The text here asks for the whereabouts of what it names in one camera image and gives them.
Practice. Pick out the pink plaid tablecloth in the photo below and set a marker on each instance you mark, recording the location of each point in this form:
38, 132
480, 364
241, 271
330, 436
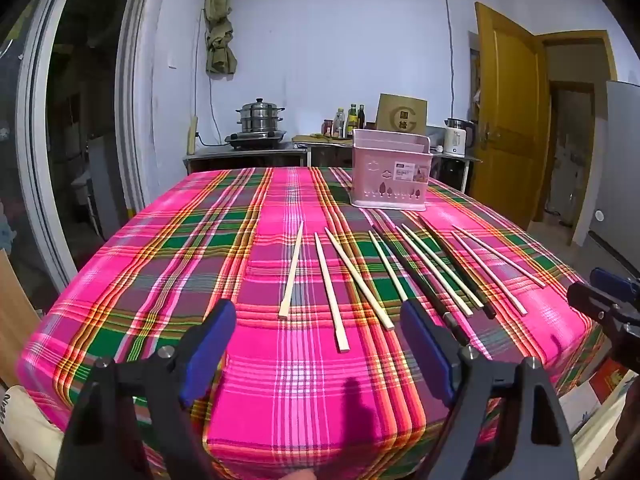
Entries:
280, 400

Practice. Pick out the green hanging curtain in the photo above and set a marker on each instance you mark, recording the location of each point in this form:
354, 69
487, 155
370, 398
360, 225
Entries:
220, 20

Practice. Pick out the wall poster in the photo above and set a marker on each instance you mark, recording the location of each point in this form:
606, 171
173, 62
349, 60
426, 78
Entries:
474, 75

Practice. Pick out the grey refrigerator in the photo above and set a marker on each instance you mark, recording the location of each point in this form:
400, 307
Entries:
620, 170

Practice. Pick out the red cardboard box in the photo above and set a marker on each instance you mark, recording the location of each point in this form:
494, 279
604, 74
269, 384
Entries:
607, 382

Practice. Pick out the wooden cutting board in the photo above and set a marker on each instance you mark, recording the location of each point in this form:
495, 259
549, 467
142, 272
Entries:
310, 138

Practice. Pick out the clear plastic bottle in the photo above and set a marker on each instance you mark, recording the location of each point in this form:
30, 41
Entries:
339, 124

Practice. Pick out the steel counter with stove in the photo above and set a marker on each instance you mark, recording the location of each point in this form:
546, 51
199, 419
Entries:
240, 157

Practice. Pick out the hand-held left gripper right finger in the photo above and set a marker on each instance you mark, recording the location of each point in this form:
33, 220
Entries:
425, 345

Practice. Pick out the person's left hand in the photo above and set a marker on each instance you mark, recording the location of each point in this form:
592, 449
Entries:
301, 476

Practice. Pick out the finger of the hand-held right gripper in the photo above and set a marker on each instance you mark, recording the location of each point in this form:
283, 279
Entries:
592, 302
607, 279

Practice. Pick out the yellow wooden door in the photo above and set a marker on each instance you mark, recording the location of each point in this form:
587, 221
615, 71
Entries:
510, 120

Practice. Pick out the steel steamer pot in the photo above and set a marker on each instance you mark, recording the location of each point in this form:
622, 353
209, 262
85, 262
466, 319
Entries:
260, 115

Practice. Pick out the white electric kettle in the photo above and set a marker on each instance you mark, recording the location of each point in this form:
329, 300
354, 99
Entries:
457, 137

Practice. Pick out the long steel counter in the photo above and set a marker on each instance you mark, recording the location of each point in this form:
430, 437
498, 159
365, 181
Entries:
450, 160

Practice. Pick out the wooden rolling pin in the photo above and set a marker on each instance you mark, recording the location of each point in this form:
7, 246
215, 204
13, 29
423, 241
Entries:
192, 135

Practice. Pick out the red sauce jar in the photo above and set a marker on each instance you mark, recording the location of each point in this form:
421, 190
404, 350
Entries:
328, 128

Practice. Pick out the yellow door frame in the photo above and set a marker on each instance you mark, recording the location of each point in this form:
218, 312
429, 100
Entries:
575, 40

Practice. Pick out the cream printed cloth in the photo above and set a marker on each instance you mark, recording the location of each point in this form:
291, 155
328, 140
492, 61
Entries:
25, 430

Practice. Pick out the black chopstick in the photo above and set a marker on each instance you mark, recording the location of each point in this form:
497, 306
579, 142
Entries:
415, 277
460, 271

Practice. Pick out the brown wooden board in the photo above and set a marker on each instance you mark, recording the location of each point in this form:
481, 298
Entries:
17, 320

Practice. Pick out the white sliding door frame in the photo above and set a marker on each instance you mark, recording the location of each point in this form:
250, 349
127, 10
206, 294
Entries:
130, 110

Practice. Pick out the dark sauce bottle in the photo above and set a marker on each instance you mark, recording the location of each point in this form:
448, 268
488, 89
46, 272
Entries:
361, 117

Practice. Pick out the golden cardboard box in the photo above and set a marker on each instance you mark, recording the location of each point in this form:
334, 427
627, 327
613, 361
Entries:
401, 112

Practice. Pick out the pink plastic utensil basket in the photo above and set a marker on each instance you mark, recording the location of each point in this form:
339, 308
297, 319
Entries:
390, 180

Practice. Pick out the green oil bottle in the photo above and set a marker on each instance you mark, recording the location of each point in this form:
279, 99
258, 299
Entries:
352, 121

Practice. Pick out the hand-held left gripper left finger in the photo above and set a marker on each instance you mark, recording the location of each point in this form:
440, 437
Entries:
210, 345

